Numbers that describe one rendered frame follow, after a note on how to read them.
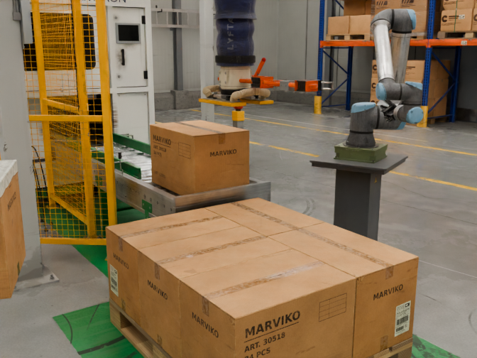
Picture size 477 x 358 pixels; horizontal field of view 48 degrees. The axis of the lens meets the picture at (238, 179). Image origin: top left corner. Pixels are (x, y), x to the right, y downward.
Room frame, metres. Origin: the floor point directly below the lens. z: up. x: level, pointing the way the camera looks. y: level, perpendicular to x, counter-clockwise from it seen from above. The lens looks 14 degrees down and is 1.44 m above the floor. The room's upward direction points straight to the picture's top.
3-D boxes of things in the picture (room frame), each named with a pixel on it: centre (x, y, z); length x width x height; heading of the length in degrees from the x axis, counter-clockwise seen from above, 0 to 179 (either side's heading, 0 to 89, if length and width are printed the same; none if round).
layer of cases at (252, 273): (2.46, -0.06, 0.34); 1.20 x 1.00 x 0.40; 35
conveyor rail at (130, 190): (3.96, 1.02, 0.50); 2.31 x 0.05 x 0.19; 35
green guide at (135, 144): (4.59, 0.73, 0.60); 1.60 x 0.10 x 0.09; 35
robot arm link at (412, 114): (2.90, -0.93, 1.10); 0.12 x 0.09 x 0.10; 14
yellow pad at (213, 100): (3.04, 0.10, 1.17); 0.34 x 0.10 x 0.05; 35
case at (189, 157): (3.47, 0.26, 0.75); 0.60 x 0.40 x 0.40; 34
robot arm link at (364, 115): (3.45, -0.81, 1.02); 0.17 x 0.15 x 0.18; 86
